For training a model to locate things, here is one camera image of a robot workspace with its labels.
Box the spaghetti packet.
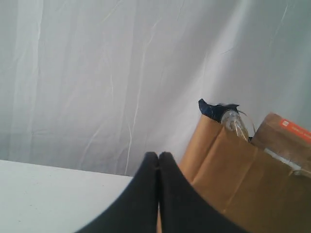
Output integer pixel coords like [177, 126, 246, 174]
[198, 99, 252, 142]

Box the brown coffee pouch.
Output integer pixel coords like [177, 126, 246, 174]
[251, 113, 311, 177]

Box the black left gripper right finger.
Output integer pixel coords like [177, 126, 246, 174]
[158, 152, 245, 233]

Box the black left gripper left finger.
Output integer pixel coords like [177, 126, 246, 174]
[78, 152, 158, 233]

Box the brown paper shopping bag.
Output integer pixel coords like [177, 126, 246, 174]
[156, 114, 311, 233]

